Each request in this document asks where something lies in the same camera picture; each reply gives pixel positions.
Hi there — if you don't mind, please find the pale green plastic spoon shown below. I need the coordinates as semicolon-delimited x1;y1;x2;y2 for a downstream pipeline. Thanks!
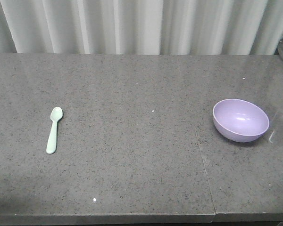
46;107;63;154

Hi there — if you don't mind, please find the purple plastic bowl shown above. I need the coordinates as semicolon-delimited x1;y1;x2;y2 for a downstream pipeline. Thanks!
212;99;270;143

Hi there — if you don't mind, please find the white pleated curtain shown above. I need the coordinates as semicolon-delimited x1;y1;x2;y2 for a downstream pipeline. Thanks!
0;0;283;55

